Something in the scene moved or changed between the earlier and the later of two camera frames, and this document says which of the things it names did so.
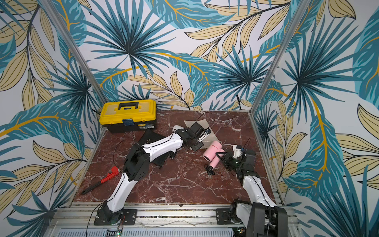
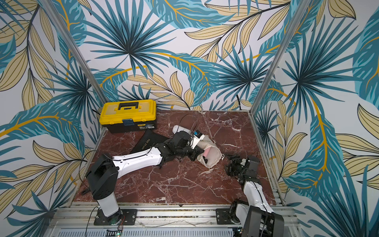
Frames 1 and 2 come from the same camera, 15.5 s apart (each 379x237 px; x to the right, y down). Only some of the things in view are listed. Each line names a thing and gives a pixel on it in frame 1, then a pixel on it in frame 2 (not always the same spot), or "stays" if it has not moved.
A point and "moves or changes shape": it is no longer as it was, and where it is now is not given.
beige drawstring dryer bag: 210,138 -> 211,156
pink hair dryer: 212,153 moves or changes shape
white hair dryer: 176,127 stays
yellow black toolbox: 126,116 stays
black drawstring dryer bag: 149,136 stays
